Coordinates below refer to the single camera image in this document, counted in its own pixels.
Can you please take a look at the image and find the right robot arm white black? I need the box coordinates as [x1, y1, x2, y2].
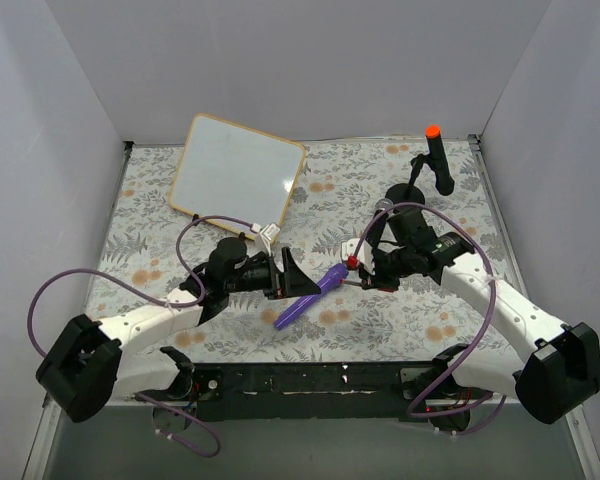
[341, 203, 600, 424]

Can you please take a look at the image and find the black microphone desk stand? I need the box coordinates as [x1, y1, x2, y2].
[385, 154, 429, 205]

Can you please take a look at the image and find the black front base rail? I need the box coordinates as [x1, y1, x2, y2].
[192, 361, 441, 422]

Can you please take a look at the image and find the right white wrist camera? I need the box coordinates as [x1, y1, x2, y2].
[340, 238, 375, 275]

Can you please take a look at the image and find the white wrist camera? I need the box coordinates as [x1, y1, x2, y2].
[250, 223, 280, 256]
[340, 238, 375, 275]

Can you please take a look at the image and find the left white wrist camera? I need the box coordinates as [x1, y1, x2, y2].
[250, 223, 280, 256]

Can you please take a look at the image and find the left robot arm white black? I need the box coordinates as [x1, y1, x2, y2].
[35, 238, 320, 423]

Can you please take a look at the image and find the black handheld microphone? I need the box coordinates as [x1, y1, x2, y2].
[366, 198, 393, 249]

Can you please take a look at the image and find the yellow framed whiteboard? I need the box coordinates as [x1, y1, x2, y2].
[168, 114, 306, 240]

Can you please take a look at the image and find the purple toy microphone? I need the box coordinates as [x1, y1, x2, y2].
[273, 264, 348, 331]

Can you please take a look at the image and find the floral patterned table mat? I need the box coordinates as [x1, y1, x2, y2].
[86, 140, 520, 363]

